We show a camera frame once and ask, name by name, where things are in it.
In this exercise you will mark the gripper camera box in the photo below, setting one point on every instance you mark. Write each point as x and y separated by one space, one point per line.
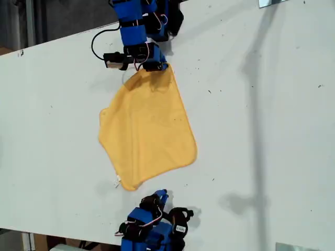
179 222
113 61

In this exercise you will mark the white container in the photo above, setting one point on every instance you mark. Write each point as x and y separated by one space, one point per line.
65 248

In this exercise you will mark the yellow square towel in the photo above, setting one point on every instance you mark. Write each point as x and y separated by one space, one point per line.
146 130

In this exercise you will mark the grey metal rack post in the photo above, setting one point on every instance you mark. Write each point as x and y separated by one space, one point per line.
30 23

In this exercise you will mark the white table leg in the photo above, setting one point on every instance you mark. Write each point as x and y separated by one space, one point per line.
27 241

